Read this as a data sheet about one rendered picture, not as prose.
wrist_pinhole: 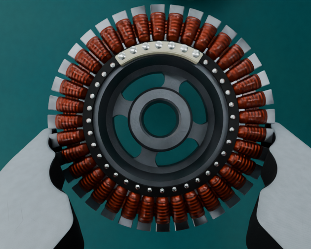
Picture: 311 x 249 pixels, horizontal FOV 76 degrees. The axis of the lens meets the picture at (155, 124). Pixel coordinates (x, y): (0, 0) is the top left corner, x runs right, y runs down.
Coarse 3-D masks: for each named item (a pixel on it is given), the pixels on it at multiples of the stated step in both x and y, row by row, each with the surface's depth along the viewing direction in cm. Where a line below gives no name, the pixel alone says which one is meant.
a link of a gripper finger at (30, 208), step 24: (48, 144) 9; (24, 168) 8; (48, 168) 8; (0, 192) 7; (24, 192) 7; (48, 192) 7; (0, 216) 6; (24, 216) 6; (48, 216) 6; (72, 216) 6; (0, 240) 6; (24, 240) 6; (48, 240) 6; (72, 240) 6
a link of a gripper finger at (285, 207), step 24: (264, 144) 11; (288, 144) 9; (264, 168) 9; (288, 168) 8; (264, 192) 7; (288, 192) 7; (264, 216) 6; (288, 216) 6; (264, 240) 6; (288, 240) 5
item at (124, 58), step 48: (96, 48) 9; (144, 48) 9; (192, 48) 9; (240, 48) 9; (96, 96) 10; (144, 96) 10; (240, 96) 10; (96, 144) 10; (144, 144) 10; (240, 144) 9; (96, 192) 10; (144, 192) 10; (192, 192) 10; (240, 192) 10
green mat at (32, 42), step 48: (0, 0) 20; (48, 0) 20; (96, 0) 19; (144, 0) 19; (192, 0) 19; (240, 0) 19; (288, 0) 19; (0, 48) 20; (48, 48) 20; (288, 48) 19; (0, 96) 20; (48, 96) 20; (192, 96) 20; (288, 96) 20; (0, 144) 20; (192, 144) 20; (96, 240) 21; (144, 240) 20; (192, 240) 20; (240, 240) 20
